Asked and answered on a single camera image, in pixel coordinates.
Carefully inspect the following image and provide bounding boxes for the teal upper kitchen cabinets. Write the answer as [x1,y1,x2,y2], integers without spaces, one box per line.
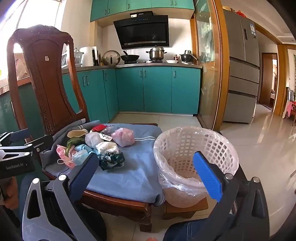
[90,0,195,23]

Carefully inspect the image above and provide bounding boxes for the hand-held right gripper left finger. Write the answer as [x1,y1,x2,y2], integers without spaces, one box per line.
[22,152,100,241]

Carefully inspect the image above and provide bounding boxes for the blue striped blanket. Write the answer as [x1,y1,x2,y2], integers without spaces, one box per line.
[40,118,166,207]

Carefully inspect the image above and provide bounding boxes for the stainless steel pot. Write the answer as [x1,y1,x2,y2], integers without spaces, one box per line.
[146,46,167,62]

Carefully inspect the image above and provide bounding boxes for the pink hanging cloth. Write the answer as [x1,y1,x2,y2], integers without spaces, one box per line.
[283,88,296,127]

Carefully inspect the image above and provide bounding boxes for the teal lower kitchen cabinets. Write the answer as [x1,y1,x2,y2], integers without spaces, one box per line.
[0,66,201,139]

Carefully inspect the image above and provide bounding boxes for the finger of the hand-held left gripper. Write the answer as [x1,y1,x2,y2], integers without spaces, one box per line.
[0,134,54,154]
[0,128,30,146]

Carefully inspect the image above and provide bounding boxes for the black wok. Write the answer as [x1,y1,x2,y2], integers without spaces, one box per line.
[120,50,140,63]

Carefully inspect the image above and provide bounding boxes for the white electric kettle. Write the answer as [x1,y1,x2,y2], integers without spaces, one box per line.
[79,46,98,67]

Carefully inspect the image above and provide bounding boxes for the carved wooden chair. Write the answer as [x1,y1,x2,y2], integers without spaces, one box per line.
[6,24,160,232]

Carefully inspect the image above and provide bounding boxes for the pink printed plastic bag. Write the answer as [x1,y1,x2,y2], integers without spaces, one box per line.
[56,145,77,169]

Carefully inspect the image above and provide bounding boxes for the grey refrigerator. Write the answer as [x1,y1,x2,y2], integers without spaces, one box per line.
[222,9,260,124]

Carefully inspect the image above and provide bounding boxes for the printed paper cup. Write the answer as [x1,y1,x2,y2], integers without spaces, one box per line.
[67,130,89,142]

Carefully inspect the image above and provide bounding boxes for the brown wooden door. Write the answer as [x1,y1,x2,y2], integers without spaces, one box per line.
[259,53,278,109]

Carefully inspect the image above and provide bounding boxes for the small wooden stool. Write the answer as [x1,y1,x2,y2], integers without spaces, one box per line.
[162,196,208,220]

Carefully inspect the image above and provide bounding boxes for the person's jeans leg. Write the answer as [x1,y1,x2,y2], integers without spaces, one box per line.
[162,220,218,241]

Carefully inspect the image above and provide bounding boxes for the black cooking pot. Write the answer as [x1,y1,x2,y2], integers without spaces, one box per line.
[180,50,198,64]

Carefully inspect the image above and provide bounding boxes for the wood framed glass door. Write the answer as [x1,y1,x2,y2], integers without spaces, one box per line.
[190,0,230,132]

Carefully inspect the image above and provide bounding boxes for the white plastic bag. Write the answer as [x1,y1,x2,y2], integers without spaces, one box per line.
[85,132,104,149]

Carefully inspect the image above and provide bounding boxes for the white crumpled tissue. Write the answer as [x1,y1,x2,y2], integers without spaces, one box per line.
[96,141,120,155]

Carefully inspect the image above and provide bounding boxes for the black range hood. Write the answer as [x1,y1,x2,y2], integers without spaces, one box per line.
[113,11,170,50]

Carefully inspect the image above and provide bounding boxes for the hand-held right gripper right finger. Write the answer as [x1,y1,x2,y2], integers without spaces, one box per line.
[193,151,270,241]

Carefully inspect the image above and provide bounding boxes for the bright window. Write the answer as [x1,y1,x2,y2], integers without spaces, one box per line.
[0,0,63,81]

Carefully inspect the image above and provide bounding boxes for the gas stove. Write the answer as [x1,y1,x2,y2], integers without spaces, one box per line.
[121,59,167,64]

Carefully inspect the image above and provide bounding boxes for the white plastic dish rack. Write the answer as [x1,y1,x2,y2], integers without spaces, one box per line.
[61,47,84,68]

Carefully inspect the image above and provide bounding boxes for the teal kitchen cabinets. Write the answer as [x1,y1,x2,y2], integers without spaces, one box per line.
[0,66,201,139]
[90,0,195,23]

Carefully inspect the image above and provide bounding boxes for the dark green crumpled wrapper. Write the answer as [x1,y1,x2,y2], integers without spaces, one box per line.
[99,152,125,171]

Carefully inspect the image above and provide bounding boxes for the light blue plastic bag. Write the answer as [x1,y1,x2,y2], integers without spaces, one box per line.
[72,144,99,166]

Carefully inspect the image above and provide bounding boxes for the grey kitchen countertop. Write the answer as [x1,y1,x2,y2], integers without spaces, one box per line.
[61,63,203,75]

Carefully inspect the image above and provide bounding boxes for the white plastic lattice basket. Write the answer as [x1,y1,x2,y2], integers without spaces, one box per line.
[153,126,240,208]

